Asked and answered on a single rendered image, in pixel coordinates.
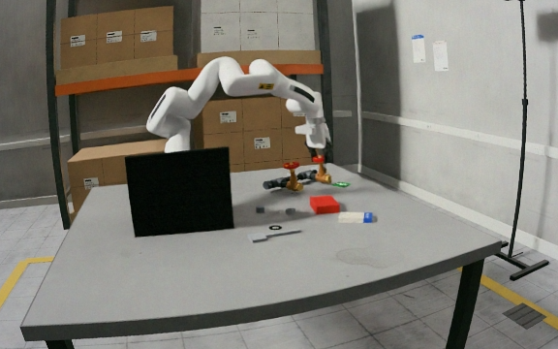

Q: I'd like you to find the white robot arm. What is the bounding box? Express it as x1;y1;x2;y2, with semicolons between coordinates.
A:
147;57;326;152

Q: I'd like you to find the red rectangular block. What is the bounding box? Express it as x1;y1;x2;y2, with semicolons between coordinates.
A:
310;195;339;215

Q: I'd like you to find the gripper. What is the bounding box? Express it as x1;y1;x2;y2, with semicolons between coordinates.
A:
304;123;334;164

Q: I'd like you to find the green square tag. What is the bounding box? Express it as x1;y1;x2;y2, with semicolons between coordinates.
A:
323;162;351;188

